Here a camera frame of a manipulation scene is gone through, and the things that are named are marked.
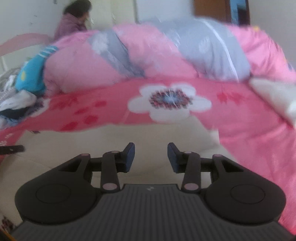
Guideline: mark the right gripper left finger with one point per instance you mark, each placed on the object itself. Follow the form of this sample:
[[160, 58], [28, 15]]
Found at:
[[115, 162]]

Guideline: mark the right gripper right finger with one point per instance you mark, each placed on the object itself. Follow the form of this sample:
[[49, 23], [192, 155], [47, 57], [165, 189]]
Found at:
[[186, 162]]

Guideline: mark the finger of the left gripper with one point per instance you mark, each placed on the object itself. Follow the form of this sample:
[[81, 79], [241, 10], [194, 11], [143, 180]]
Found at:
[[8, 150]]

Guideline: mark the beige zip hoodie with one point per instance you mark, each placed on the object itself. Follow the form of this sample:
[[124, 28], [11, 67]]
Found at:
[[47, 149]]

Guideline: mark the pile of mixed clothes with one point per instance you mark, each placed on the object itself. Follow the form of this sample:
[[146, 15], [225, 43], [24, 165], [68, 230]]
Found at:
[[18, 97]]

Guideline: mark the blue pillow with stripes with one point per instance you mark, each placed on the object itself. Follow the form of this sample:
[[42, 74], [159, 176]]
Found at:
[[31, 78]]

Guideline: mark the pink white headboard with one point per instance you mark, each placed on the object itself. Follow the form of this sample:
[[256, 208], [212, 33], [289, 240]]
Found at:
[[22, 41]]

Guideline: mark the white folded garment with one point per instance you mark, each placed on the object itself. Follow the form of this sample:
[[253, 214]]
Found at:
[[279, 95]]

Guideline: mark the pink grey floral duvet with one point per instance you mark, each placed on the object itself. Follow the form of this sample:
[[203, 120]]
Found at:
[[188, 48]]

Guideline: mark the cream wardrobe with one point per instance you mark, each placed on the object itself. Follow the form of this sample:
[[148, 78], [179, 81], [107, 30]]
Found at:
[[107, 13]]

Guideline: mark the woman in purple jacket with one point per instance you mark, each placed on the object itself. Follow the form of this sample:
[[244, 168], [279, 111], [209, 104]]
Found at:
[[73, 19]]

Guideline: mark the brown wooden door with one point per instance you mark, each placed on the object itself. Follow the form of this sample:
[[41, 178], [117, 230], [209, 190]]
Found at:
[[229, 11]]

